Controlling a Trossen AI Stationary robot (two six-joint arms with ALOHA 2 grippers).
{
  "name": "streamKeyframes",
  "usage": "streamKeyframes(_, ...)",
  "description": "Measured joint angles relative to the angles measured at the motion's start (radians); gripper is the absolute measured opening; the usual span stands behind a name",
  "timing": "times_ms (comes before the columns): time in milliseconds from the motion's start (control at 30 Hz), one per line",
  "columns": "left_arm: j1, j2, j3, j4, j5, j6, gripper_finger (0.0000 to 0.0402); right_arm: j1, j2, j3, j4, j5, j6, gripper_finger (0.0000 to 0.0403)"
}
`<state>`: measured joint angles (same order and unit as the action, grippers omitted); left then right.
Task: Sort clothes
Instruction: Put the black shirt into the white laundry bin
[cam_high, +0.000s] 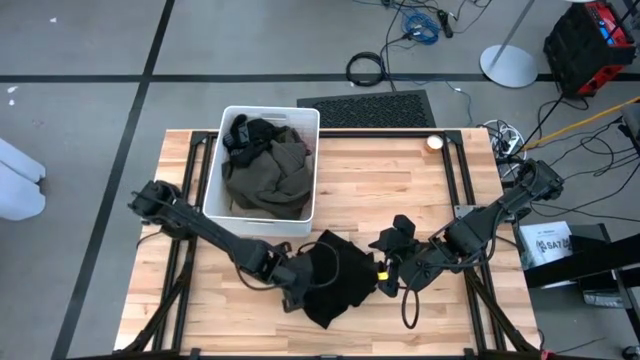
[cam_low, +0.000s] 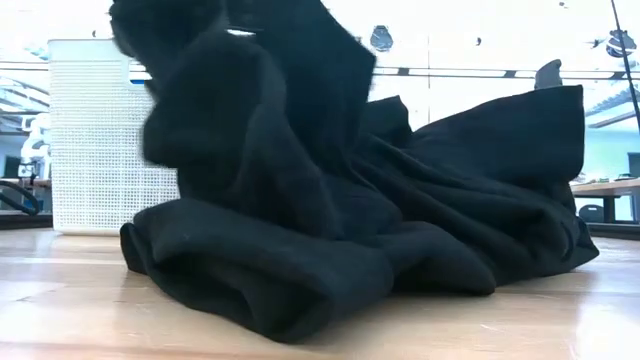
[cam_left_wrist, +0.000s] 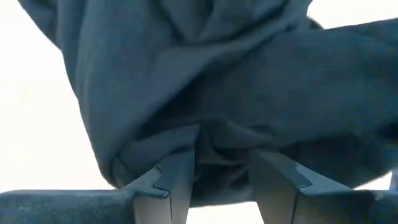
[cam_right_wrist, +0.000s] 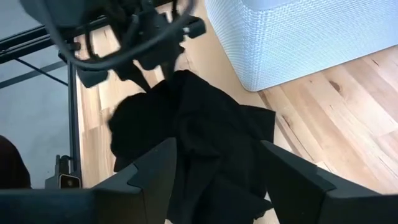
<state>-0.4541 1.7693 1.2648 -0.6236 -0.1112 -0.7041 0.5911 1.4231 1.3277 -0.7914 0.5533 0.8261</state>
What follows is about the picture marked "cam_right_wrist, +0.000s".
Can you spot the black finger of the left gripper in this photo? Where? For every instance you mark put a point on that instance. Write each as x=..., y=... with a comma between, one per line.
x=168, y=70
x=133, y=77

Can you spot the black garment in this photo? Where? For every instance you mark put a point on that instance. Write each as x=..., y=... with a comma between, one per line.
x=202, y=130

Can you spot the small black table camera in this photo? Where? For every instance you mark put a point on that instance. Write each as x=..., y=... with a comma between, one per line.
x=63, y=180

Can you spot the black aluminium table frame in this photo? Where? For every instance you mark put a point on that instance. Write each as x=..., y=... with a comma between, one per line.
x=73, y=118

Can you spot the white perforated plastic basket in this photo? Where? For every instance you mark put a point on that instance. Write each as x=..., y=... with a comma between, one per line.
x=295, y=40

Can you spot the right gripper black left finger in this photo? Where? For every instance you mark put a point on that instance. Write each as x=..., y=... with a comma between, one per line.
x=149, y=186

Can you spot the person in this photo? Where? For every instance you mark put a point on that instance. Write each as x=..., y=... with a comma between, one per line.
x=14, y=165

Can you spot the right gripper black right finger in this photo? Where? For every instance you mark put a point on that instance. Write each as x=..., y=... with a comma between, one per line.
x=295, y=186

